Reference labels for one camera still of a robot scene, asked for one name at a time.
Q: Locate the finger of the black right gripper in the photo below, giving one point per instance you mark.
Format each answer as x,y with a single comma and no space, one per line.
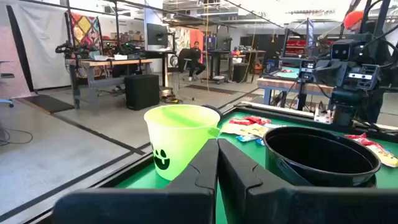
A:
321,70
337,73

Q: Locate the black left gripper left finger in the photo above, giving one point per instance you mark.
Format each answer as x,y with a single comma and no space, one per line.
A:
186,205

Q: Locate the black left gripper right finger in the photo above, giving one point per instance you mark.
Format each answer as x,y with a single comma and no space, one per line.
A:
280,205

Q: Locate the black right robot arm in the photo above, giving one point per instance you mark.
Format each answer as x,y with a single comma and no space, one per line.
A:
345,102

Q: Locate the black background robot arm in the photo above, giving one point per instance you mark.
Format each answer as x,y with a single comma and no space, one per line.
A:
68,49

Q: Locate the black halloween bucket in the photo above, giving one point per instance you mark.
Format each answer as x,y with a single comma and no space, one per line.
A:
320,155

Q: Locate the green halloween bucket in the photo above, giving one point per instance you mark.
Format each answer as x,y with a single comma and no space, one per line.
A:
177,137

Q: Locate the black device on stand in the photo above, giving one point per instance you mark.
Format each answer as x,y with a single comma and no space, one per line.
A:
306,67

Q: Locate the red storage shelving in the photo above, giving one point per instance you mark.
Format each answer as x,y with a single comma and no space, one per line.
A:
295,46

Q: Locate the wooden table blue legs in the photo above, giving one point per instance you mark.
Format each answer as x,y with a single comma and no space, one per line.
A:
286,84

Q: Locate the person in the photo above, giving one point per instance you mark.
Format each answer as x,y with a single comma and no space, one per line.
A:
196,59
353,18

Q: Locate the green table mat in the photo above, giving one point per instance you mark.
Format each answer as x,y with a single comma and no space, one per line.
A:
245,152

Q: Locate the black trash bin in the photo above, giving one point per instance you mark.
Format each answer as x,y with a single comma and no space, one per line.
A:
239,72

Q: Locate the dark striped floor mat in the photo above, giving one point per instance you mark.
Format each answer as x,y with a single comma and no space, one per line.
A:
211,90

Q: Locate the black cabinet box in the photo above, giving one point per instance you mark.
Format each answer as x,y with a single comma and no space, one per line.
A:
141,91

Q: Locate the black office chair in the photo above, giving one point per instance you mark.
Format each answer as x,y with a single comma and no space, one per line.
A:
184,60

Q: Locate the wooden workbench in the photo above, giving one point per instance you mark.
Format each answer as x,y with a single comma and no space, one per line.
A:
105,63

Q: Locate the black computer monitor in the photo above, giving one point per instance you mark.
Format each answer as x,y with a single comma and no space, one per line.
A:
157,34

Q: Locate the black floor mat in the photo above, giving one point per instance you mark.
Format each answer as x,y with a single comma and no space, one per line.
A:
48,103

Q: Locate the colourful patchwork quilt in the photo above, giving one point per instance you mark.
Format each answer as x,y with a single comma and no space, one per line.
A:
85,31

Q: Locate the white curtain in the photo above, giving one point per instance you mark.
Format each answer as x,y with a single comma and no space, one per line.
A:
43,46

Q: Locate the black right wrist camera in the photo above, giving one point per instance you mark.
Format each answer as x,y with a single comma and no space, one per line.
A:
340,51

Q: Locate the white mounting bracket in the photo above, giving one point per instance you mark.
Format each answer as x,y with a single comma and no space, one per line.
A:
321,115

